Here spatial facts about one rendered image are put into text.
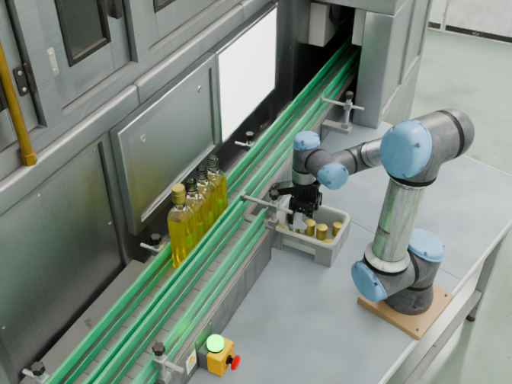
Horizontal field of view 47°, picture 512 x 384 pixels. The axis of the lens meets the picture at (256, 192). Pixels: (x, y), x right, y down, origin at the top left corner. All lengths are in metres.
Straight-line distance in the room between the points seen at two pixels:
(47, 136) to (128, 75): 0.28
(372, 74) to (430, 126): 1.10
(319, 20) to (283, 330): 1.33
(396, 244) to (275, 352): 0.45
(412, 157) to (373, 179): 0.96
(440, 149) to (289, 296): 0.71
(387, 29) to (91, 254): 1.35
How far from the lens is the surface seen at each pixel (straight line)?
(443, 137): 1.33
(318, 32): 2.54
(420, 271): 1.64
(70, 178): 1.43
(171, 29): 1.64
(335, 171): 1.62
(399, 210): 1.42
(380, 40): 2.33
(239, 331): 1.71
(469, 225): 2.13
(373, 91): 2.43
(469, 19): 5.21
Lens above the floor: 2.11
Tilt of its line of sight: 40 degrees down
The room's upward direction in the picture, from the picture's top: straight up
